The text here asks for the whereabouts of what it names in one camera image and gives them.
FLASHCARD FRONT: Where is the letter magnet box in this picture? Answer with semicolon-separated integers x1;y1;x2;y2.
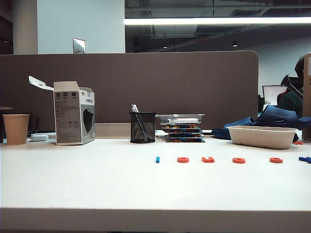
166;132;204;138
164;136;206;143
162;124;203;133

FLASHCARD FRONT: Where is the black mesh pen holder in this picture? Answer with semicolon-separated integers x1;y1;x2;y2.
129;111;156;144

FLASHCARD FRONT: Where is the white black pen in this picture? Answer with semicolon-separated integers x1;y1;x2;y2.
130;103;149;141

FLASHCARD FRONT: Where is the clear plastic case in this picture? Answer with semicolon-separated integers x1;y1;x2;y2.
155;113;206;126

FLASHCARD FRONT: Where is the brown desk partition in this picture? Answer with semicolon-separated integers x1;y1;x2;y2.
0;50;259;132

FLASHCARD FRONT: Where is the grey white mask box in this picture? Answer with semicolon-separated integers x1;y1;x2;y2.
28;75;96;146

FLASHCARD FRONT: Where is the ceiling light strip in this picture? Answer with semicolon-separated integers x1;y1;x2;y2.
124;17;311;25

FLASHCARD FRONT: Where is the beige oval pulp tray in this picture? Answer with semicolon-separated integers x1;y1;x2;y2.
227;125;299;150

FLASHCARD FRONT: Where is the computer monitor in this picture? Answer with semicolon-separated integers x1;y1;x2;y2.
262;84;287;107

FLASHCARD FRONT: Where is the small white plastic device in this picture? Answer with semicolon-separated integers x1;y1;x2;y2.
30;134;50;142

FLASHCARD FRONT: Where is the black desk object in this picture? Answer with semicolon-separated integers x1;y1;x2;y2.
28;115;39;137

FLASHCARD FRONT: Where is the person in green top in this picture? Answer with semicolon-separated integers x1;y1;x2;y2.
276;57;306;115

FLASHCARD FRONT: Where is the black chair headrest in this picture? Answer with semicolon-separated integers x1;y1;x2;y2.
280;74;304;100

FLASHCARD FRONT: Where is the brown paper cup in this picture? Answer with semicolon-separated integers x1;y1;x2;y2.
2;114;30;146

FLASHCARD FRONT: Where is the brown cardboard box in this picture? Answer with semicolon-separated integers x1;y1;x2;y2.
302;52;311;141

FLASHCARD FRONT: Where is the dark lidded cup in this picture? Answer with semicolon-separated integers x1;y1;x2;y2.
0;106;13;143

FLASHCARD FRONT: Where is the metal wall plate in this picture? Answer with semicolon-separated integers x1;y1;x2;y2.
72;37;86;54

